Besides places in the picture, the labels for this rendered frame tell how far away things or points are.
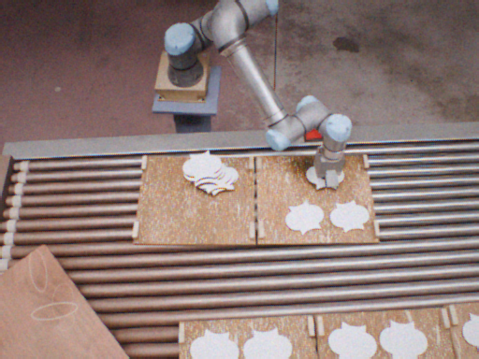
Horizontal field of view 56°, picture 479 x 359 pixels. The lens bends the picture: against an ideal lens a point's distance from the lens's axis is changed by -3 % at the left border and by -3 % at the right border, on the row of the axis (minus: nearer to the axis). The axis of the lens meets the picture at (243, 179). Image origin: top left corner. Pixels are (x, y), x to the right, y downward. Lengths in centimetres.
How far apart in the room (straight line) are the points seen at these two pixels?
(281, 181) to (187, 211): 35
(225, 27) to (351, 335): 99
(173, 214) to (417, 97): 217
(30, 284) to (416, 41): 309
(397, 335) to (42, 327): 105
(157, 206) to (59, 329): 52
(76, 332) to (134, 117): 192
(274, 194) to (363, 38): 220
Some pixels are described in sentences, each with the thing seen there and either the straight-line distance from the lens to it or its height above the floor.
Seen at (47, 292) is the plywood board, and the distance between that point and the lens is 152.
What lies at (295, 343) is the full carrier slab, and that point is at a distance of 148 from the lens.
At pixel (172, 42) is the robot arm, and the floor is 117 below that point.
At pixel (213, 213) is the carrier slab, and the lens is 162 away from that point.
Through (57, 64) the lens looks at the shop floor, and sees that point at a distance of 361.
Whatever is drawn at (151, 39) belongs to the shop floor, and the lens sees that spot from 360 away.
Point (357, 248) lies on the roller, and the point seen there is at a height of 92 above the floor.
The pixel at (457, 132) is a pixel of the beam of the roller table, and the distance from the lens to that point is 201.
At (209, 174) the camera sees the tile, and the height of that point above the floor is 101.
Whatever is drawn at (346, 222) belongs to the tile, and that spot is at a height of 95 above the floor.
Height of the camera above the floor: 238
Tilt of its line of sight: 59 degrees down
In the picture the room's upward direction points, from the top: straight up
